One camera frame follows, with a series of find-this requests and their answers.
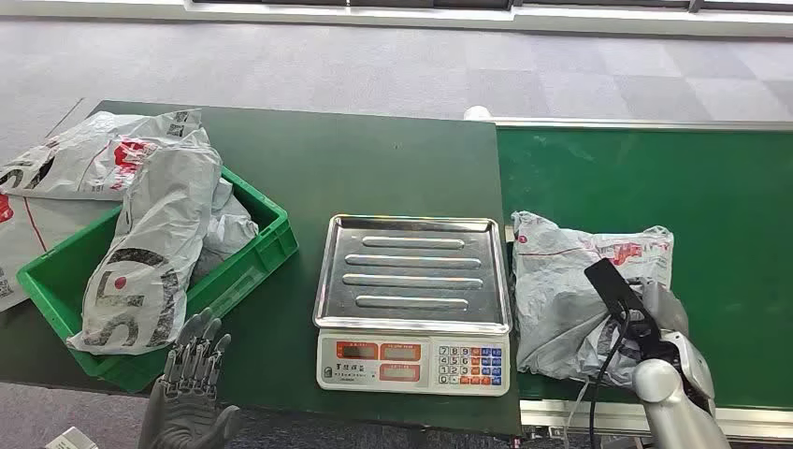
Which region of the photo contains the green conveyor belt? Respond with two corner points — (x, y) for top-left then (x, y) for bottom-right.
(463, 105), (793, 442)

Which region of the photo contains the electronic scale with steel tray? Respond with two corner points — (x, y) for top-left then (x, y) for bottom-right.
(312, 214), (513, 398)

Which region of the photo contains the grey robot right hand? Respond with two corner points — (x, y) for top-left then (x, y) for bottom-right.
(640, 280), (691, 339)

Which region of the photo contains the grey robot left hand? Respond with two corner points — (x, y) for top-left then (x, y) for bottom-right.
(137, 308), (242, 449)

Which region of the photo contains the grey courier bag package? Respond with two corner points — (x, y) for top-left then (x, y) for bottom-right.
(511, 210), (675, 388)

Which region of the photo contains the black right wrist bracket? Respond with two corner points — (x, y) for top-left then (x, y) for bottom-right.
(584, 258), (663, 357)

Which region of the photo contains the flat white courier bag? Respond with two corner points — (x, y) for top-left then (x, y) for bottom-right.
(0, 192), (122, 313)

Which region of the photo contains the green plastic crate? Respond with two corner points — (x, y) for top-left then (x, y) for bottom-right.
(16, 164), (300, 394)

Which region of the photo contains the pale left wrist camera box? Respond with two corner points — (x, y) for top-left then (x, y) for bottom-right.
(44, 427), (99, 449)

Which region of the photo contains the dark window frame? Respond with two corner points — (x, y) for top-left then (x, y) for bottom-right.
(190, 0), (793, 12)

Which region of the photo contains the plain grey crumpled bag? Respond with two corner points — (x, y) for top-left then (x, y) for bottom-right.
(190, 178), (260, 285)

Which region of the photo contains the grey bag with red print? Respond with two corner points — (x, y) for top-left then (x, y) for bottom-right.
(0, 109), (210, 201)

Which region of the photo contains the grey bag with black print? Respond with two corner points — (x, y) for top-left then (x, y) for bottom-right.
(66, 145), (223, 357)

